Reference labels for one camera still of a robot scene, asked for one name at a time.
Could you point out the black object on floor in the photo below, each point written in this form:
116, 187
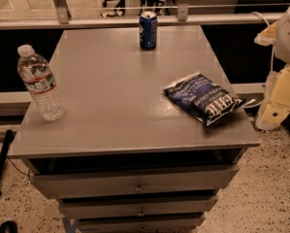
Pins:
8, 227

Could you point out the grey metal railing frame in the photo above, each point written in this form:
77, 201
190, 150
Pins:
24, 14

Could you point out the black office chair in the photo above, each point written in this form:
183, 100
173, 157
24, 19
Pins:
118, 10

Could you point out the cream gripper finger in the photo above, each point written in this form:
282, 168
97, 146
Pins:
275, 107
267, 36

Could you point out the grey drawer cabinet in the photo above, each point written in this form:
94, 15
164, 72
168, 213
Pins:
124, 158

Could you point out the blue chips bag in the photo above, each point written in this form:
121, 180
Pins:
203, 99

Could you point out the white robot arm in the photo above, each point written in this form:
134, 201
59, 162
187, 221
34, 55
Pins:
281, 45

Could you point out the clear plastic water bottle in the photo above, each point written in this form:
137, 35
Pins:
40, 82

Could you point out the blue pepsi soda can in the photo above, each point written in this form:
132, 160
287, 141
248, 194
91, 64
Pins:
148, 30

